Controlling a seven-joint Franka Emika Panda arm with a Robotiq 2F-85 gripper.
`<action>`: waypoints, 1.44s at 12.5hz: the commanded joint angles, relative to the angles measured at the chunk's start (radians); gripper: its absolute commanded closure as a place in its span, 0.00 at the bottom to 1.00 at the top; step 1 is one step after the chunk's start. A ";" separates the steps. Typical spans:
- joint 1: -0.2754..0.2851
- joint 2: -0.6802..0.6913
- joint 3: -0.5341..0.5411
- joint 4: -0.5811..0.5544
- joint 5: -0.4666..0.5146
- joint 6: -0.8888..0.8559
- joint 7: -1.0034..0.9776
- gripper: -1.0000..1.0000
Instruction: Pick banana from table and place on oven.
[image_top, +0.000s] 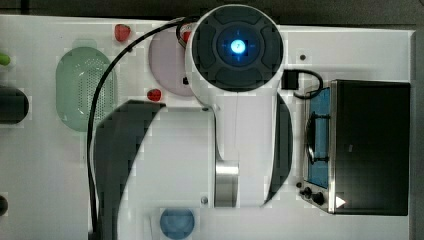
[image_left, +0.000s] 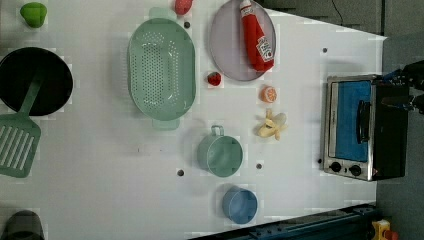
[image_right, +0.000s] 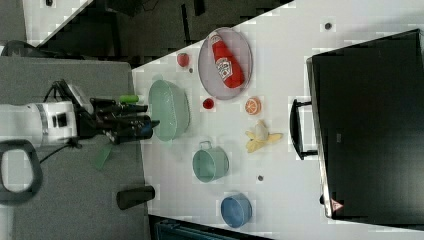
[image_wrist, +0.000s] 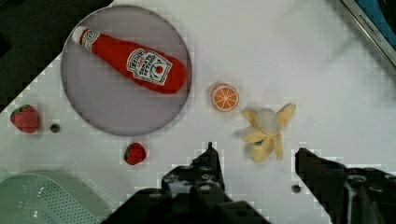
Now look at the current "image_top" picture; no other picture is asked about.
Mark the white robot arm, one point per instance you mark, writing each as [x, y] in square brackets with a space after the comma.
[225, 144]

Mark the red strawberry toy near plate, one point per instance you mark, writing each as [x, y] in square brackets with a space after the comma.
[154, 95]

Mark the lilac round plate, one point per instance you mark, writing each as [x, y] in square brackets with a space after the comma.
[167, 63]

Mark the red ketchup bottle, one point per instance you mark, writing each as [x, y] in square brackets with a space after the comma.
[185, 36]

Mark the blue plastic cup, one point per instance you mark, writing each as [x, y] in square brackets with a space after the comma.
[177, 224]

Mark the red strawberry toy at edge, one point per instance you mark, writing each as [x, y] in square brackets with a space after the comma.
[122, 32]

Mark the green perforated colander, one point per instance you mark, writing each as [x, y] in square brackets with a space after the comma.
[77, 75]

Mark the black frying pan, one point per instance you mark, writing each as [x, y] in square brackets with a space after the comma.
[14, 105]

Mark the green pepper toy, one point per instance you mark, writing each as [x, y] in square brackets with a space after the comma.
[4, 59]

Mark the dark round object lower left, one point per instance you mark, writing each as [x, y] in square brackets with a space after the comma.
[3, 205]

